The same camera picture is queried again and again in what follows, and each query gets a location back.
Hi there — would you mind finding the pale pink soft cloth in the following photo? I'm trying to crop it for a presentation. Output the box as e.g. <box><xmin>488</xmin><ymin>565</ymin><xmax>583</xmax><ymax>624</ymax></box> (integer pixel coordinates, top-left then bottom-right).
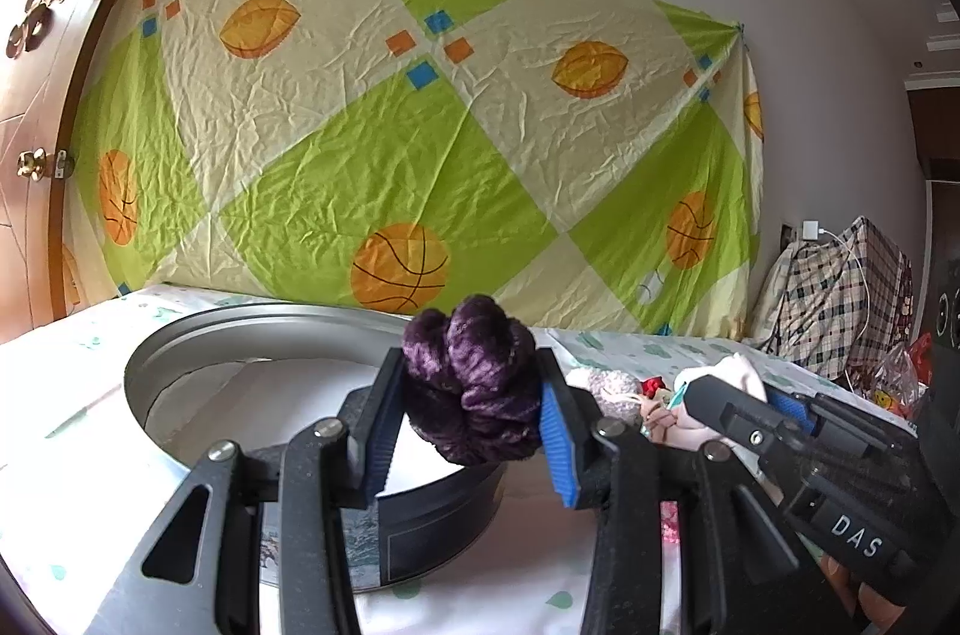
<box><xmin>641</xmin><ymin>354</ymin><xmax>768</xmax><ymax>451</ymax></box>

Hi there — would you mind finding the red gold drawstring pouch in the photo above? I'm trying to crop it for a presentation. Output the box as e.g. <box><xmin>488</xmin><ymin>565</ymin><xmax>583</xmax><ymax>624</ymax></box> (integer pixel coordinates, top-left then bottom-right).
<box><xmin>640</xmin><ymin>376</ymin><xmax>670</xmax><ymax>399</ymax></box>

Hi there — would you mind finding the purple velvet scrunchie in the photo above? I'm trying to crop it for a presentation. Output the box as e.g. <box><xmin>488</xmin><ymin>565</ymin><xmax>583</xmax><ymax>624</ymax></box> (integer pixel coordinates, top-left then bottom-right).
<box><xmin>402</xmin><ymin>295</ymin><xmax>542</xmax><ymax>466</ymax></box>

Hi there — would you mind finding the pink-edged white knitted cloth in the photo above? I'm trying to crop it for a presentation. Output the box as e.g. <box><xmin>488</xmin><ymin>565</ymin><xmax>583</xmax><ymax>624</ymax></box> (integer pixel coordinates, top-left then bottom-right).
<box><xmin>659</xmin><ymin>502</ymin><xmax>680</xmax><ymax>546</ymax></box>

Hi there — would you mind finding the person's right hand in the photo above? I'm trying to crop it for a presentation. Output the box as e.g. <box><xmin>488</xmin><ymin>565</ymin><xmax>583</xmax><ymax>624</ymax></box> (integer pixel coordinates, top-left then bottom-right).
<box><xmin>818</xmin><ymin>554</ymin><xmax>903</xmax><ymax>633</ymax></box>

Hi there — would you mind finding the red plastic snack bag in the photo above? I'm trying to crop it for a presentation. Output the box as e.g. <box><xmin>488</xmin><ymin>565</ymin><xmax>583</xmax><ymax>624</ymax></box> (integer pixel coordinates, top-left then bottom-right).
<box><xmin>867</xmin><ymin>333</ymin><xmax>932</xmax><ymax>420</ymax></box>

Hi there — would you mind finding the plaid checked storage bag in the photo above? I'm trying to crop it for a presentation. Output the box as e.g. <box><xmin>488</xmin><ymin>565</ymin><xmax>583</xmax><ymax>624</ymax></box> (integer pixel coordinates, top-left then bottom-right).
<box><xmin>745</xmin><ymin>215</ymin><xmax>914</xmax><ymax>390</ymax></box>

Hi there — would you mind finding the cloud-print white tablecloth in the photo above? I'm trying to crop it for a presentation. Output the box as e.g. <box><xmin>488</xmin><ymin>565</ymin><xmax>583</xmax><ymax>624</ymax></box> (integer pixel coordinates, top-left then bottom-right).
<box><xmin>0</xmin><ymin>282</ymin><xmax>918</xmax><ymax>635</ymax></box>

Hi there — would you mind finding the white charger plug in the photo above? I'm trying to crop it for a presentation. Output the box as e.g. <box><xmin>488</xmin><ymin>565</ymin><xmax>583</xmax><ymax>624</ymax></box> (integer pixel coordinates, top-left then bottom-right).
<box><xmin>800</xmin><ymin>219</ymin><xmax>820</xmax><ymax>242</ymax></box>

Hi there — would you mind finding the round black metal tin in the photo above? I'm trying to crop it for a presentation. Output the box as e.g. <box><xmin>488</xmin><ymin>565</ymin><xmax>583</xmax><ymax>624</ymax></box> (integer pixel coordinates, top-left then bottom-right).
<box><xmin>124</xmin><ymin>303</ymin><xmax>505</xmax><ymax>593</ymax></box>

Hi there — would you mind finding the brass door knob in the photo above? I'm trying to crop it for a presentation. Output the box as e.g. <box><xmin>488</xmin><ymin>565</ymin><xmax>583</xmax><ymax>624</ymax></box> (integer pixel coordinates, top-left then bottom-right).
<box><xmin>16</xmin><ymin>147</ymin><xmax>75</xmax><ymax>181</ymax></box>

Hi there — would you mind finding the green cream sports-print sheet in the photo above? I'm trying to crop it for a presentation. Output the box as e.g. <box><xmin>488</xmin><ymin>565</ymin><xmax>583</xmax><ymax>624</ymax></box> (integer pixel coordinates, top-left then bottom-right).
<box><xmin>64</xmin><ymin>0</ymin><xmax>763</xmax><ymax>337</ymax></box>

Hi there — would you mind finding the brown wooden door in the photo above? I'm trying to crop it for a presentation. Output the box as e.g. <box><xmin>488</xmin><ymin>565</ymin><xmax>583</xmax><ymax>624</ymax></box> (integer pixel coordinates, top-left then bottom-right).
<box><xmin>2</xmin><ymin>0</ymin><xmax>117</xmax><ymax>341</ymax></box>

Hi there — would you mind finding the white charger cable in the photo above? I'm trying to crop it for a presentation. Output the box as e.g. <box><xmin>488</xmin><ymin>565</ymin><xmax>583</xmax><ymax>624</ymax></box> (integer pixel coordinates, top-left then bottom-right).
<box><xmin>818</xmin><ymin>227</ymin><xmax>875</xmax><ymax>373</ymax></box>

